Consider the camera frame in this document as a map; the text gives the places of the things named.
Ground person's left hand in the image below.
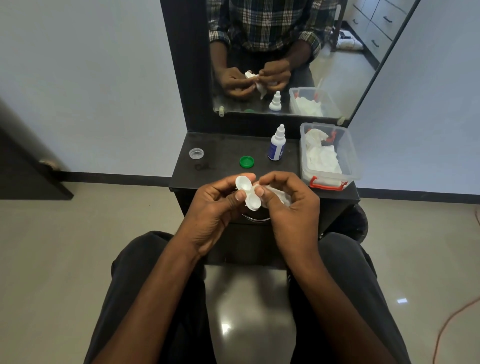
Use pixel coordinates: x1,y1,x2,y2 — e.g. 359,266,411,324
175,173,258,260

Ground person's right hand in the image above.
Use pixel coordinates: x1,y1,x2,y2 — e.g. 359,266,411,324
254,171,321,270

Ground white contact lens case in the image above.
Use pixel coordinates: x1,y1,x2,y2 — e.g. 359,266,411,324
235,174,262,212

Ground white tissue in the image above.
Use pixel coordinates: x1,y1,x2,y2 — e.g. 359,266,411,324
253,182,293,209
305,128,329,149
307,145,343,175

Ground black dressing table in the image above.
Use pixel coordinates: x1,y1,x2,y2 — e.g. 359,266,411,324
160,0,361,268

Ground white dropper bottle blue label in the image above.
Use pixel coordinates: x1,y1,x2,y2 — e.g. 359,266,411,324
268,124,287,161

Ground white crumpled tissue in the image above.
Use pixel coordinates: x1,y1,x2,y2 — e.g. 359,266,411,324
305,128,329,149
307,145,343,175

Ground clear plastic box red latches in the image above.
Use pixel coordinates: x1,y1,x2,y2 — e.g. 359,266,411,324
299,122,363,192

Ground black trousers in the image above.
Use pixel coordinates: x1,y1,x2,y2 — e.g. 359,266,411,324
83,204,412,364

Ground dark wooden door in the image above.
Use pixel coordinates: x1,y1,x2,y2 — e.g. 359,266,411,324
0,97,74,201

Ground wall mirror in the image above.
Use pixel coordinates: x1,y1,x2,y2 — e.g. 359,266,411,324
206,0,418,121

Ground orange cable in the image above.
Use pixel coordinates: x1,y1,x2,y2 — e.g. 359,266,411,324
432,208,480,364

